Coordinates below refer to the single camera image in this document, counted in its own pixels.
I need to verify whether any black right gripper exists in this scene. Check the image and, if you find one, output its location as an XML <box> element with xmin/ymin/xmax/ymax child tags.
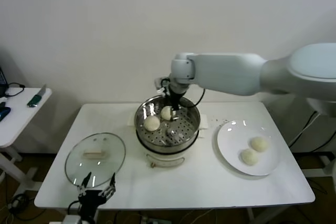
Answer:
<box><xmin>167</xmin><ymin>84</ymin><xmax>187</xmax><ymax>120</ymax></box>

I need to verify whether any white side table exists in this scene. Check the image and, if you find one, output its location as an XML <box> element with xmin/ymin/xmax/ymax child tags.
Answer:
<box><xmin>0</xmin><ymin>87</ymin><xmax>53</xmax><ymax>192</ymax></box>

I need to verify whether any black floor cable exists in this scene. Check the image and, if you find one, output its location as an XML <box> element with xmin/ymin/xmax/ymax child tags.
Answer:
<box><xmin>287</xmin><ymin>113</ymin><xmax>336</xmax><ymax>154</ymax></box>

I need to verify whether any white floor plug adapter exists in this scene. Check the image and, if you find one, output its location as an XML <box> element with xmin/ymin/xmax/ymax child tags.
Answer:
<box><xmin>7</xmin><ymin>194</ymin><xmax>29</xmax><ymax>211</ymax></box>

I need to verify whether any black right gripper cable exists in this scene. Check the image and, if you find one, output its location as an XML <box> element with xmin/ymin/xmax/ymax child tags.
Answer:
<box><xmin>187</xmin><ymin>87</ymin><xmax>206</xmax><ymax>107</ymax></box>

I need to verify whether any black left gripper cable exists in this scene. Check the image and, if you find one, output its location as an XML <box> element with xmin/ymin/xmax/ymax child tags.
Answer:
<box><xmin>67</xmin><ymin>200</ymin><xmax>81</xmax><ymax>216</ymax></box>

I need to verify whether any blue tool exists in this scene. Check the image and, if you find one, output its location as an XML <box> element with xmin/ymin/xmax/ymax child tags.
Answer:
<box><xmin>0</xmin><ymin>106</ymin><xmax>11</xmax><ymax>123</ymax></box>

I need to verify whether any white steamed baozi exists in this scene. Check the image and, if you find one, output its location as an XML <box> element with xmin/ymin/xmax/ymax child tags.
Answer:
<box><xmin>249</xmin><ymin>136</ymin><xmax>270</xmax><ymax>153</ymax></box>
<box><xmin>238</xmin><ymin>148</ymin><xmax>260</xmax><ymax>167</ymax></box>
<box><xmin>143</xmin><ymin>115</ymin><xmax>160</xmax><ymax>132</ymax></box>
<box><xmin>160</xmin><ymin>105</ymin><xmax>173</xmax><ymax>121</ymax></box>

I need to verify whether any glass lid with cream handle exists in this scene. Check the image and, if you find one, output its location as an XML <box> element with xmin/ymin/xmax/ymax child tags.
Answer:
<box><xmin>64</xmin><ymin>132</ymin><xmax>127</xmax><ymax>188</ymax></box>

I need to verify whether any white round plate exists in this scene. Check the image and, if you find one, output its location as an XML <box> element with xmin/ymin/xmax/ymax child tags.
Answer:
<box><xmin>216</xmin><ymin>120</ymin><xmax>280</xmax><ymax>177</ymax></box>

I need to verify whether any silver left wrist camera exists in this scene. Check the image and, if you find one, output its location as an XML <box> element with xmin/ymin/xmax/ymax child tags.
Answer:
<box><xmin>62</xmin><ymin>215</ymin><xmax>81</xmax><ymax>224</ymax></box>

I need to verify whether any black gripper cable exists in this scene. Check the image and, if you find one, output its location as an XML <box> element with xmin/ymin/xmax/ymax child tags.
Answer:
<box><xmin>67</xmin><ymin>200</ymin><xmax>81</xmax><ymax>216</ymax></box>
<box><xmin>187</xmin><ymin>87</ymin><xmax>206</xmax><ymax>107</ymax></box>

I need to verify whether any green handled knife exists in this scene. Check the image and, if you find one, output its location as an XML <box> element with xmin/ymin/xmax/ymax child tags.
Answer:
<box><xmin>26</xmin><ymin>84</ymin><xmax>47</xmax><ymax>109</ymax></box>

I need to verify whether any white power strip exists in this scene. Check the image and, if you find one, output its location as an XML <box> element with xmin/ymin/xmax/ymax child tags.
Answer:
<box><xmin>139</xmin><ymin>216</ymin><xmax>169</xmax><ymax>224</ymax></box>

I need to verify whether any cream electric cooking pot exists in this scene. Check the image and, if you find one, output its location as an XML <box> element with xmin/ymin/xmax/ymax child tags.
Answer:
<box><xmin>135</xmin><ymin>129</ymin><xmax>205</xmax><ymax>169</ymax></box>

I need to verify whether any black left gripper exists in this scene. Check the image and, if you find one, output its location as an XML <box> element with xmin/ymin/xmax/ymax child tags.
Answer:
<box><xmin>77</xmin><ymin>172</ymin><xmax>117</xmax><ymax>218</ymax></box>

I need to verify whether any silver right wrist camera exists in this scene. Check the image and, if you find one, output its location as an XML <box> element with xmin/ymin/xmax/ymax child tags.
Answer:
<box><xmin>154</xmin><ymin>77</ymin><xmax>169</xmax><ymax>90</ymax></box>

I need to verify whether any thin black cable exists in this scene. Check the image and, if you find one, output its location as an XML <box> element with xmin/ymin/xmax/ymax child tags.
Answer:
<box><xmin>0</xmin><ymin>82</ymin><xmax>26</xmax><ymax>99</ymax></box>

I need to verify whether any perforated steel steamer basket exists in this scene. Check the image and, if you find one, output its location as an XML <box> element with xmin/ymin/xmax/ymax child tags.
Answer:
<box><xmin>127</xmin><ymin>95</ymin><xmax>209</xmax><ymax>154</ymax></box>

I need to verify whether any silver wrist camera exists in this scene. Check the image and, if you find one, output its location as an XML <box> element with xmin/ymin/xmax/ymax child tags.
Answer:
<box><xmin>154</xmin><ymin>77</ymin><xmax>169</xmax><ymax>90</ymax></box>
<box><xmin>62</xmin><ymin>215</ymin><xmax>81</xmax><ymax>224</ymax></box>

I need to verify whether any white shelf table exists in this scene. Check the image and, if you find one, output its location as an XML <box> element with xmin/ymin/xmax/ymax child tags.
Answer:
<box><xmin>301</xmin><ymin>155</ymin><xmax>336</xmax><ymax>180</ymax></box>

